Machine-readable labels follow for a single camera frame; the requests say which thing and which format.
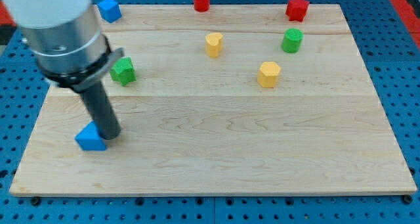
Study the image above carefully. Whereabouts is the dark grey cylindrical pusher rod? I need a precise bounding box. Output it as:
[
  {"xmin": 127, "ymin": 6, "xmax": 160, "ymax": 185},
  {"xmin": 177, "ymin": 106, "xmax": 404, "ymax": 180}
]
[{"xmin": 79, "ymin": 81, "xmax": 121, "ymax": 140}]

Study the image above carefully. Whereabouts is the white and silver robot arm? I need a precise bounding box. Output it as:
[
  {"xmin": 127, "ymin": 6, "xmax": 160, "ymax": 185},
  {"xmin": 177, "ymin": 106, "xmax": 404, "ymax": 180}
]
[{"xmin": 2, "ymin": 0, "xmax": 124, "ymax": 140}]

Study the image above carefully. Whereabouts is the wooden board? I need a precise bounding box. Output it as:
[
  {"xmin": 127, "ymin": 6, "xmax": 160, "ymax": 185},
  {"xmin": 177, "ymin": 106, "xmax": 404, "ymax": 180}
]
[{"xmin": 10, "ymin": 4, "xmax": 417, "ymax": 197}]

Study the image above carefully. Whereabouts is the yellow hexagon block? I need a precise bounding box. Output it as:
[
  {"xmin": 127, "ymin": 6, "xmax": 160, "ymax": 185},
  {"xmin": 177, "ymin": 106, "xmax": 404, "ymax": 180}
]
[{"xmin": 257, "ymin": 62, "xmax": 282, "ymax": 88}]

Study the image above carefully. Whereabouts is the blue triangle block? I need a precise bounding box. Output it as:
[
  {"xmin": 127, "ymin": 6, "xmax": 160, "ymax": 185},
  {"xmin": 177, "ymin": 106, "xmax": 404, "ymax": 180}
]
[{"xmin": 75, "ymin": 122, "xmax": 106, "ymax": 151}]

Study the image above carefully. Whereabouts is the green star block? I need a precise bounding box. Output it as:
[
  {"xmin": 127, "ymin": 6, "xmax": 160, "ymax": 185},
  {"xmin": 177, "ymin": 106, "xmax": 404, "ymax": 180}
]
[{"xmin": 110, "ymin": 57, "xmax": 137, "ymax": 87}]

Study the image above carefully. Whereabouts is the blue cube block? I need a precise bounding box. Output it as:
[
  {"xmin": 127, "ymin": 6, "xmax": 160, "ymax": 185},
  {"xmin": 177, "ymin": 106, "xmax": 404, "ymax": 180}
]
[{"xmin": 97, "ymin": 0, "xmax": 122, "ymax": 23}]

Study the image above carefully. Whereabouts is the yellow heart block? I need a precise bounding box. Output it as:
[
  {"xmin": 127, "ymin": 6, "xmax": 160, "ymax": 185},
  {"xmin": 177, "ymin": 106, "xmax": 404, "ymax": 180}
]
[{"xmin": 205, "ymin": 32, "xmax": 223, "ymax": 58}]

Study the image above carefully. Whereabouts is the red cylinder block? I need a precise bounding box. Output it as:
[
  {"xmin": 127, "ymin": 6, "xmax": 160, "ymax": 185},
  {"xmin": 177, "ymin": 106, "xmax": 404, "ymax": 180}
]
[{"xmin": 193, "ymin": 0, "xmax": 210, "ymax": 12}]

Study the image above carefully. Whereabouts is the green cylinder block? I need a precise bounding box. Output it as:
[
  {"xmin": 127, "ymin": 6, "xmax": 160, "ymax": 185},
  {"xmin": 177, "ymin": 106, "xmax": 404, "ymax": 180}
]
[{"xmin": 281, "ymin": 28, "xmax": 304, "ymax": 53}]

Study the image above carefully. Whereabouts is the red star block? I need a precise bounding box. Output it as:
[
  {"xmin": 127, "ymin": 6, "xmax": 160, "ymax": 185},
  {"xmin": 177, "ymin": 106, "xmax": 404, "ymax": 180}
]
[{"xmin": 285, "ymin": 0, "xmax": 310, "ymax": 22}]

